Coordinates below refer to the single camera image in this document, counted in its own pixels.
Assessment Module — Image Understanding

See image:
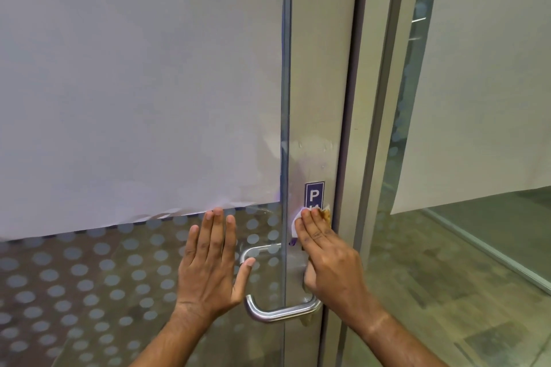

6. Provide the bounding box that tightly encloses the steel door handle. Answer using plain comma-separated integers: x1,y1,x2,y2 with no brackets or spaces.
239,244,323,324

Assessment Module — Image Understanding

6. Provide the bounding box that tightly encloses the large white paper sheet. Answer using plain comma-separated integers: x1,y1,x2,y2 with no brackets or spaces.
0,0,288,241

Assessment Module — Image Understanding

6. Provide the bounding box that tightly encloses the white stained cleaning cloth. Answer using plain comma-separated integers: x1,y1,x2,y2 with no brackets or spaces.
291,203,333,294

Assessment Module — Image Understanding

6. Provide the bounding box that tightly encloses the person's left hand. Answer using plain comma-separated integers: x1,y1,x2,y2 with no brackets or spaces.
175,207,257,317

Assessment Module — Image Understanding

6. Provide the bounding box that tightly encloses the glass side panel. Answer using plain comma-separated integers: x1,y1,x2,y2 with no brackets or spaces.
344,0,551,367

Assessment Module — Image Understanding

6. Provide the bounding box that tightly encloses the grey metal door frame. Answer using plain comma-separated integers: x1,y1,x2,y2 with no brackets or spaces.
318,0,433,367

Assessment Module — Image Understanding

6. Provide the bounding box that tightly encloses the person's right hand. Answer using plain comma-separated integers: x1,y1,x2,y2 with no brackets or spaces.
299,207,380,325

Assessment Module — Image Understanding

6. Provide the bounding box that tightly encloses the person's right forearm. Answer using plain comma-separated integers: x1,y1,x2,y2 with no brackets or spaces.
342,305,451,367

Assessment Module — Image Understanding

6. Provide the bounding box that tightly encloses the person's left forearm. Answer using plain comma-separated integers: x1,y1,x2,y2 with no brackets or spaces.
128,304,212,367

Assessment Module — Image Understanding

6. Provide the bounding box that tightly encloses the glass door with dot pattern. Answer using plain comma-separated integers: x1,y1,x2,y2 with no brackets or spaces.
0,0,363,367

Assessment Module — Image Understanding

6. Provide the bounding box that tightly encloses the blue rectangular door sticker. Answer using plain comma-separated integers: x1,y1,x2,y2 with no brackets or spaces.
304,181,325,211

